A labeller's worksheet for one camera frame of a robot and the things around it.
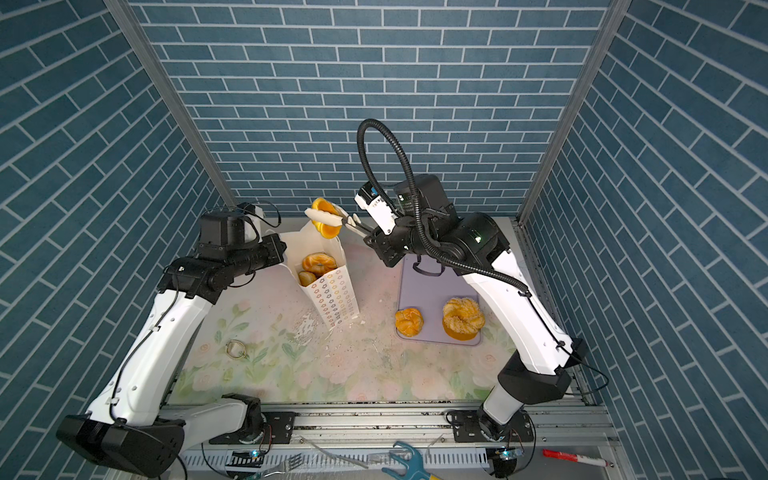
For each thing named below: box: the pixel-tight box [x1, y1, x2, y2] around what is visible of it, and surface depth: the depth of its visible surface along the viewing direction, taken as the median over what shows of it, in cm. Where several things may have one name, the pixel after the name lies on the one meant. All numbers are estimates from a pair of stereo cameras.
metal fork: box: [264, 453, 304, 479], surface depth 71 cm
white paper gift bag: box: [318, 233, 360, 331], surface depth 80 cm
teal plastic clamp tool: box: [382, 441, 442, 480], surface depth 68 cm
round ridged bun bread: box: [395, 307, 424, 337], surface depth 91 cm
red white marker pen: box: [542, 449, 614, 468], surface depth 71 cm
